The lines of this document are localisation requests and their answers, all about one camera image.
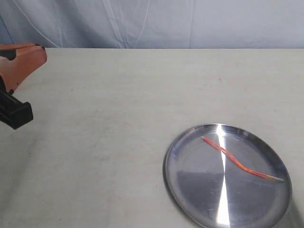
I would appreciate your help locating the white wrinkled backdrop cloth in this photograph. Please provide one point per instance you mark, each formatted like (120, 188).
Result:
(154, 23)

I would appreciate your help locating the thin orange glow stick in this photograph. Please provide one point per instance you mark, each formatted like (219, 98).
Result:
(237, 163)

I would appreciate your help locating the round stainless steel plate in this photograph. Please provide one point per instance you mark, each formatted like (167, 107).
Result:
(215, 193)

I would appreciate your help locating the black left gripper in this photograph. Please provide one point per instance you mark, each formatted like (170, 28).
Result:
(17, 62)

